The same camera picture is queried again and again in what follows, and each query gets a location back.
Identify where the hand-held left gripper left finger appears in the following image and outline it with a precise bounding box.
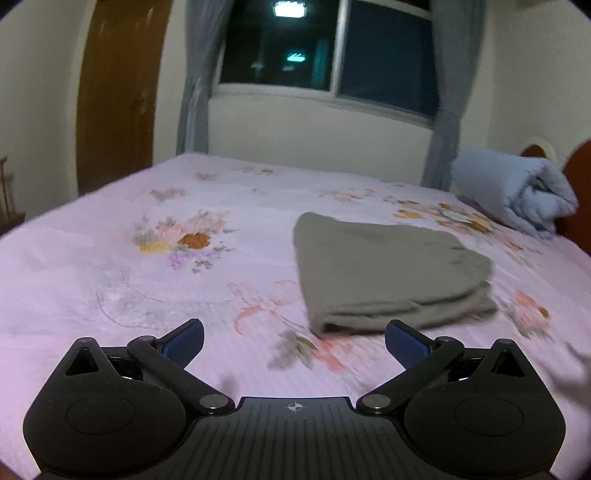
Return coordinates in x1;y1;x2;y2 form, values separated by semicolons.
65;318;236;416

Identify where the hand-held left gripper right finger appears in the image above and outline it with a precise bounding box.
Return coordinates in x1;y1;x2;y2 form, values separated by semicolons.
355;319;527;416

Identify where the pink floral bed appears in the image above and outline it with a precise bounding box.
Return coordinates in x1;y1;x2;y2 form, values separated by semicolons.
0;154;591;480

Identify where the grey curtain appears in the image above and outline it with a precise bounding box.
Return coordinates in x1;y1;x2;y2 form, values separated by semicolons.
175;0;232;155
421;0;485;191

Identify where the rolled light blue blanket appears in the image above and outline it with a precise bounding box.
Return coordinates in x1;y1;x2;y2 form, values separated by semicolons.
450;148;580;240

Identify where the window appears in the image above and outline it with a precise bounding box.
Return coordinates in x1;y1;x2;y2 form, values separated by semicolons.
210;0;439;127

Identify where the grey-green towel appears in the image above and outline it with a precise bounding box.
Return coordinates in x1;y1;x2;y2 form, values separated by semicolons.
293;211;498;337

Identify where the brown wooden door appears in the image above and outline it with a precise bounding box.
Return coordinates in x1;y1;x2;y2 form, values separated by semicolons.
76;0;174;197

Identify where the brown wooden headboard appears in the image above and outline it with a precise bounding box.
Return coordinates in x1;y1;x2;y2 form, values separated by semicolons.
519;141;591;257

